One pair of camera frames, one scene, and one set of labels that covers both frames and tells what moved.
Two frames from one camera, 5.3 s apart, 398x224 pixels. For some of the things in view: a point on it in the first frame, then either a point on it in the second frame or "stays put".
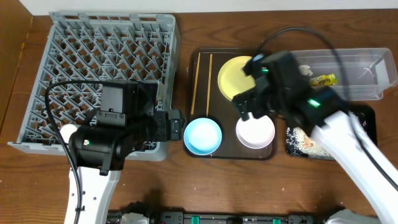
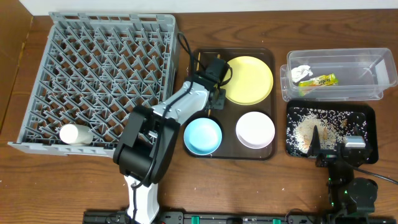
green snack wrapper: (324, 79) stays put
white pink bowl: (255, 133) stays put
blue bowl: (203, 136) stays put
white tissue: (305, 70) stays put
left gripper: (173, 125) to (217, 100)
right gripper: (249, 101) to (329, 157)
